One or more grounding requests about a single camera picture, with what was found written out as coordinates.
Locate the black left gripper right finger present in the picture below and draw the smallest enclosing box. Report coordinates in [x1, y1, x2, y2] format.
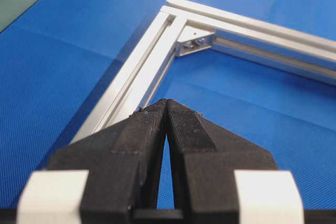
[165, 99, 305, 224]

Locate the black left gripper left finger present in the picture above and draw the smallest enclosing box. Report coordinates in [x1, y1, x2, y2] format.
[17, 98, 168, 224]

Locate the aluminium extrusion frame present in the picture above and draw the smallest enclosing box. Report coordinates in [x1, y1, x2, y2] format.
[72, 0, 335, 142]

